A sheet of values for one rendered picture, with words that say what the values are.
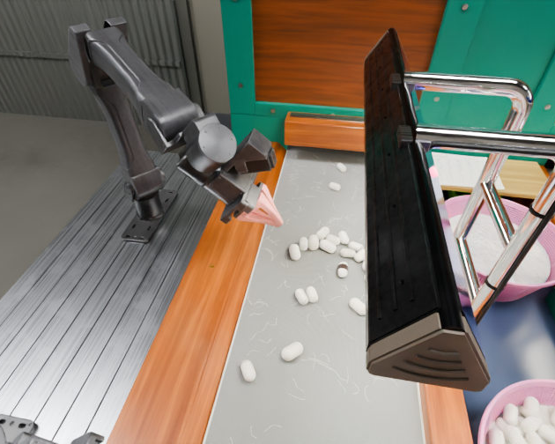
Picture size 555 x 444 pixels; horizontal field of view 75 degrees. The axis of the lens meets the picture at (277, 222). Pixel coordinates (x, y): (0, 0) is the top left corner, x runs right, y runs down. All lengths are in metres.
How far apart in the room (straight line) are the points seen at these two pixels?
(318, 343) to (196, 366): 0.20
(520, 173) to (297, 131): 0.56
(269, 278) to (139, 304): 0.28
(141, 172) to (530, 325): 0.86
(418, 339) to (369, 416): 0.36
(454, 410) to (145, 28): 2.49
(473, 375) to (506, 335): 0.56
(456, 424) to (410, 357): 0.35
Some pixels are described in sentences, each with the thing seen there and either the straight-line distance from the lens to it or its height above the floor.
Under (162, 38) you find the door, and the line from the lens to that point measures 2.62.
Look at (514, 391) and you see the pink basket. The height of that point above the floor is 0.76.
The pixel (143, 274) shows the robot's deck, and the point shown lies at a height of 0.67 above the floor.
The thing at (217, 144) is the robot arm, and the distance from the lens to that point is 0.53.
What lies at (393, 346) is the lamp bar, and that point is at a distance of 0.26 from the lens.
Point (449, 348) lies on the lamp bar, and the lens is 0.26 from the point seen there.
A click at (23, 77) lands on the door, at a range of 3.35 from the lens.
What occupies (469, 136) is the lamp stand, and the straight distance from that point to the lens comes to 0.41.
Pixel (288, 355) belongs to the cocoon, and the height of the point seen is 0.76.
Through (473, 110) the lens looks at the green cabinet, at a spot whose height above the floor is 0.89.
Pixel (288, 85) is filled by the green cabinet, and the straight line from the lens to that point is 1.00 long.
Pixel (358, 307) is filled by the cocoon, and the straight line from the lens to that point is 0.67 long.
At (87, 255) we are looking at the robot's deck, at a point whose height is 0.67.
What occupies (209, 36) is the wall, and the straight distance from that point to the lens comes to 2.56.
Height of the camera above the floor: 1.30
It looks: 43 degrees down
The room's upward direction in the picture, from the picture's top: straight up
